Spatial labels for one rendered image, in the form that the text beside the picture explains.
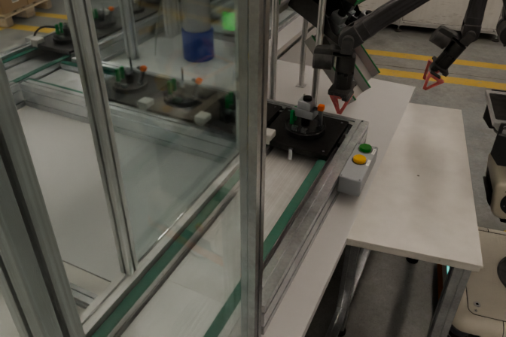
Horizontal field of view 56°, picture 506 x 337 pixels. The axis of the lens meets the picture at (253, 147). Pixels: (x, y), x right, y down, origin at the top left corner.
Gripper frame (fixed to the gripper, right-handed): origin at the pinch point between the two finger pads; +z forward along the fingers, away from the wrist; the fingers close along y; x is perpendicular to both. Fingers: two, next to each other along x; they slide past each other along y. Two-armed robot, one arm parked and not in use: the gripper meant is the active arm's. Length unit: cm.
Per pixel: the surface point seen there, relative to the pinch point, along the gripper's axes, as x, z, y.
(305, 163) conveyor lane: -6.1, 15.0, 12.0
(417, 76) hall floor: -3, 108, -283
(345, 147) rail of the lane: 4.2, 10.6, 3.3
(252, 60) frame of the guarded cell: 9, -52, 85
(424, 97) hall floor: 9, 108, -244
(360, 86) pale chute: -1.2, 5.6, -32.4
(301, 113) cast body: -12.0, 2.5, 2.4
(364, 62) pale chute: -4.2, 2.8, -48.0
